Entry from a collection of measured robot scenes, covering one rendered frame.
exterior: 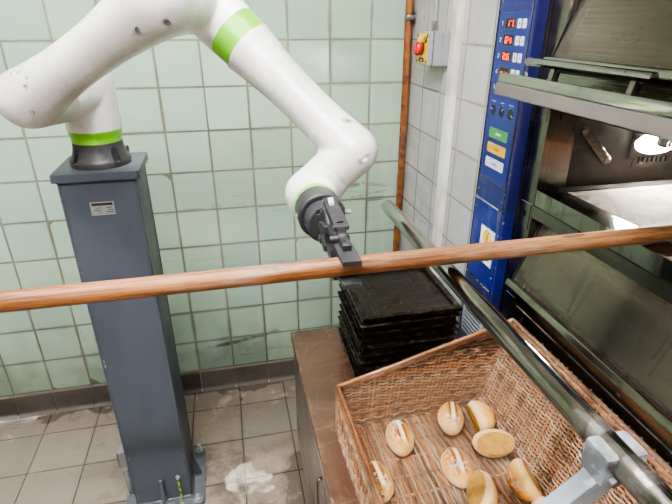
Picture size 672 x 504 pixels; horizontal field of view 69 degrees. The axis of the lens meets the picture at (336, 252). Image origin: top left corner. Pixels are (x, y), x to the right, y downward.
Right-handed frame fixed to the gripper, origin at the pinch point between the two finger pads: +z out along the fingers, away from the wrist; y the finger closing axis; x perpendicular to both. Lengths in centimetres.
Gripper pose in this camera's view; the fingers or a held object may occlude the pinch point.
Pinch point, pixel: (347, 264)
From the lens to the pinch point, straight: 76.7
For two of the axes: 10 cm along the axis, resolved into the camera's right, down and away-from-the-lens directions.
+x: -9.8, 0.9, -1.9
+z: 2.1, 4.2, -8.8
